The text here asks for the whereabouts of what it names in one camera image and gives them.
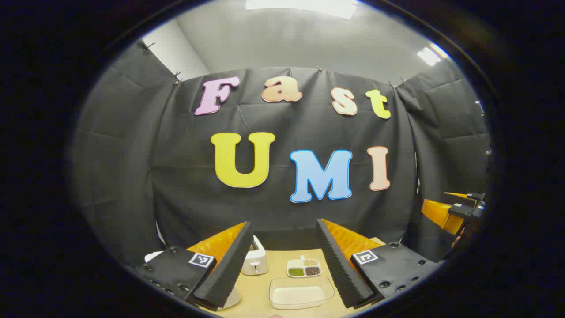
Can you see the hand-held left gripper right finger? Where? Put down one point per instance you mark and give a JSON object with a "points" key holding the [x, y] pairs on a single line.
{"points": [[342, 269]]}

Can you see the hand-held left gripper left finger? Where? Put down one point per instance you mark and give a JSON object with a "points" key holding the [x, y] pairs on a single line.
{"points": [[229, 269]]}

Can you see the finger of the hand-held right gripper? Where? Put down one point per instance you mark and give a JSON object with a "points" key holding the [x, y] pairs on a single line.
{"points": [[472, 197], [441, 214]]}

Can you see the clear plastic tray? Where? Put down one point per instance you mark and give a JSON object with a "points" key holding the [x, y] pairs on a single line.
{"points": [[326, 289]]}

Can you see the white toaster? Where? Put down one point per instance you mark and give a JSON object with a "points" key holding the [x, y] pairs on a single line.
{"points": [[256, 264]]}

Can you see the dark red beans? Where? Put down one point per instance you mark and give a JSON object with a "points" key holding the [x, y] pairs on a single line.
{"points": [[312, 271]]}

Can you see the yellow soybeans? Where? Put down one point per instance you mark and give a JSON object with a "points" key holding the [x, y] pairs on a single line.
{"points": [[310, 262]]}

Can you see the green mung beans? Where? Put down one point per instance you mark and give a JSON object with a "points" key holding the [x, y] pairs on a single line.
{"points": [[295, 272]]}

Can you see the white divided dish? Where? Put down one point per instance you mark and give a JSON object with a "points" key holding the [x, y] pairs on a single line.
{"points": [[295, 264]]}

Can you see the black backdrop cloth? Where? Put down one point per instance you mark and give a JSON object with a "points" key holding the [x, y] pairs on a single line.
{"points": [[176, 176]]}

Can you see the small ceiling light panel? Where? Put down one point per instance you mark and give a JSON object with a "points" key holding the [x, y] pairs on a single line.
{"points": [[429, 56]]}

